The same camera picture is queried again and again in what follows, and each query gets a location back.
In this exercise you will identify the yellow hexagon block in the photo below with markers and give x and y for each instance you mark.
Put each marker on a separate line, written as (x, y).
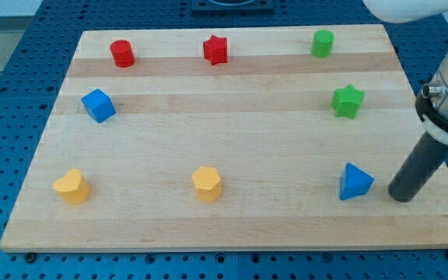
(207, 183)

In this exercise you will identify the blue triangle block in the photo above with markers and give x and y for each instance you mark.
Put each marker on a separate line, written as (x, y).
(354, 182)

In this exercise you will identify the wooden board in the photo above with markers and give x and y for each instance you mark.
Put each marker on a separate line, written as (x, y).
(263, 119)

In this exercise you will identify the blue cube block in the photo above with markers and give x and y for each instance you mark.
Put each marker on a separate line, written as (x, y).
(98, 105)

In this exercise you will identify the yellow heart block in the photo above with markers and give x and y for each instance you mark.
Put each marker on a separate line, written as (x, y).
(72, 188)

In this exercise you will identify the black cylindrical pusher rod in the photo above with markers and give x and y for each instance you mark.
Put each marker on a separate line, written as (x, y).
(423, 161)

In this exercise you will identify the red star block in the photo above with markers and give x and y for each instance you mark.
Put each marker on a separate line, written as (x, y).
(215, 50)

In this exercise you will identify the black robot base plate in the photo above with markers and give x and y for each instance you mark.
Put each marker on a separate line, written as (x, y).
(232, 5)

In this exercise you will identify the green star block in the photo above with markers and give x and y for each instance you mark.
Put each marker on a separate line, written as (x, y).
(347, 101)

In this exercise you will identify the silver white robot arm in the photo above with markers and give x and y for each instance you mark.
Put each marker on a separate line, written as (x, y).
(431, 104)

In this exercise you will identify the red cylinder block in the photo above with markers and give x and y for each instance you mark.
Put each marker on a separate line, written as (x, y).
(122, 53)

